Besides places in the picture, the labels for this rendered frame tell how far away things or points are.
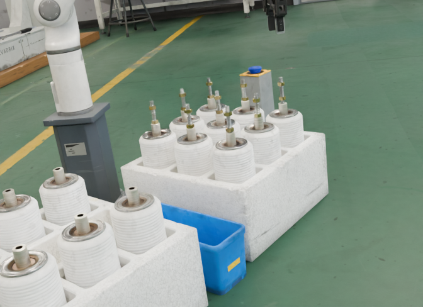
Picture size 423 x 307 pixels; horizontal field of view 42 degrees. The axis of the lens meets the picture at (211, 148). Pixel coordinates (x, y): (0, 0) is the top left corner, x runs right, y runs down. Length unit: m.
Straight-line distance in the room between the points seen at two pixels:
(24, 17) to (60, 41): 3.33
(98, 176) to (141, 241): 0.58
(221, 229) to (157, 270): 0.26
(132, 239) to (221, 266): 0.22
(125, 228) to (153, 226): 0.05
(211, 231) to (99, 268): 0.36
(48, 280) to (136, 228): 0.19
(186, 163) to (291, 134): 0.29
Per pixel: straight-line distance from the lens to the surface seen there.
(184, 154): 1.29
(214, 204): 1.25
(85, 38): 5.30
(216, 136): 1.37
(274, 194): 1.29
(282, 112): 1.42
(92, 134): 1.53
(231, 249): 1.15
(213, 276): 1.15
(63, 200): 1.18
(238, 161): 1.22
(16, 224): 1.13
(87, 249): 0.93
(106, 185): 1.58
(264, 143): 1.31
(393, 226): 1.39
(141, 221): 1.00
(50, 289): 0.90
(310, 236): 1.35
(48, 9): 1.48
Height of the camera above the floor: 0.67
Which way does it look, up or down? 20 degrees down
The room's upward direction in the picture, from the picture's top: 8 degrees counter-clockwise
